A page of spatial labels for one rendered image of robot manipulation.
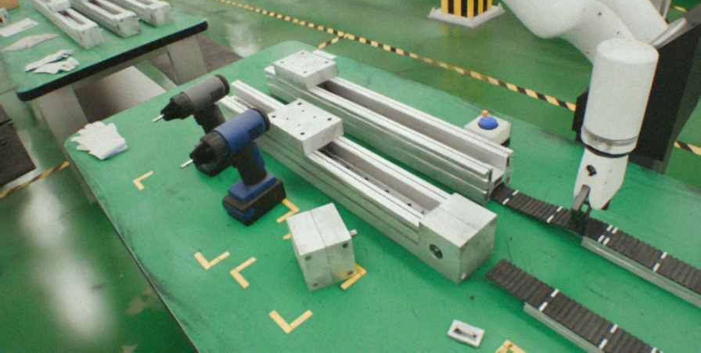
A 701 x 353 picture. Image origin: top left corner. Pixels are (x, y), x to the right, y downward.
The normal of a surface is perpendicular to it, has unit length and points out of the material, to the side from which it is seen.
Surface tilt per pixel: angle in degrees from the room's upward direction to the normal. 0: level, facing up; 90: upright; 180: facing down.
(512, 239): 0
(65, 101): 90
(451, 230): 0
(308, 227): 0
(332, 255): 90
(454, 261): 90
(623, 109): 90
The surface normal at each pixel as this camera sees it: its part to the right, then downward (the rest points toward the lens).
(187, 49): 0.66, 0.37
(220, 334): -0.11, -0.81
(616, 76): -0.60, 0.52
